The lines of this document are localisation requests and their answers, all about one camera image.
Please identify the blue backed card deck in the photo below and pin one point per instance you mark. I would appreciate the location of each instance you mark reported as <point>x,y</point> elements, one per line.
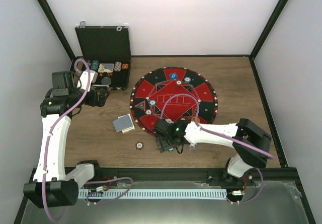
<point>117,125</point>

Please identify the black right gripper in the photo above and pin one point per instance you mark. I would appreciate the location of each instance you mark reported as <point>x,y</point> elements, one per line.
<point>163,144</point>

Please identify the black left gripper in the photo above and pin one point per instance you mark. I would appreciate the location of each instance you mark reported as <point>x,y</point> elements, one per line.
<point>93,101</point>

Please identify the teal chip stack in case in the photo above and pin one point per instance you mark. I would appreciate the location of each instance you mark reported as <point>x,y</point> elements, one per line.
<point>95,65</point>

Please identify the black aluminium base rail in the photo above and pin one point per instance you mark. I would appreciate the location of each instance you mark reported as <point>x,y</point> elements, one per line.
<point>211,176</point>

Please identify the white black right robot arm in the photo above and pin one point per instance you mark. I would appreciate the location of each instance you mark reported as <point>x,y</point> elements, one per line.
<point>251,143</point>

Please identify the red black chip stack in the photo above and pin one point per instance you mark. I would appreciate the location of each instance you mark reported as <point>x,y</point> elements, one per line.
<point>139,145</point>

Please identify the boxed card deck in case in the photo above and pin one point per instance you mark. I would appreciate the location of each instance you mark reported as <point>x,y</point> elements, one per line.
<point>106,68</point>

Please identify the white purple chip stack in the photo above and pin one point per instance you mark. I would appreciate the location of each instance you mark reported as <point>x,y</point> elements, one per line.
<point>192,146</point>

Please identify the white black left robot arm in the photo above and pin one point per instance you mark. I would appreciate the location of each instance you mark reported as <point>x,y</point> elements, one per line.
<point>51,185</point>

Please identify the round red black poker mat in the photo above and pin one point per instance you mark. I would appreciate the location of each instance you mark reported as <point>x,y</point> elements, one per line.
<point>197,98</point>

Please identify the teal chips seat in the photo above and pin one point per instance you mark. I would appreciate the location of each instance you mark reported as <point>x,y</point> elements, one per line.
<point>187,79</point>
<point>152,102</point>

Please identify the orange big blind button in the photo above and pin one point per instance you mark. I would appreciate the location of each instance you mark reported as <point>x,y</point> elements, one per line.
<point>198,120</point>

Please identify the red yellow chip stack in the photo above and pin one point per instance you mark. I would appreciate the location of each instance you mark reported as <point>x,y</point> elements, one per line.
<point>125,66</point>

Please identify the light blue slotted cable duct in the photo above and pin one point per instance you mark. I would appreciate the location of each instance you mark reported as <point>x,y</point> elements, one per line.
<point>212,194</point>

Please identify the teal chips top seat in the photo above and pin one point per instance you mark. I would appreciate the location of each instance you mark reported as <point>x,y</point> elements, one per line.
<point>187,79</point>

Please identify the grey round dealer disc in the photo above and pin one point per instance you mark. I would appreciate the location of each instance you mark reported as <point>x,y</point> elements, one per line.
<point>106,81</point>

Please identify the blue small blind button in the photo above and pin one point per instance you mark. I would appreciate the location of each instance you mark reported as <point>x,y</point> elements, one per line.
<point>173,76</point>

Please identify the black poker chip case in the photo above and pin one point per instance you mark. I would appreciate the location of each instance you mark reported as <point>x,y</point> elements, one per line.
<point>106,44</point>

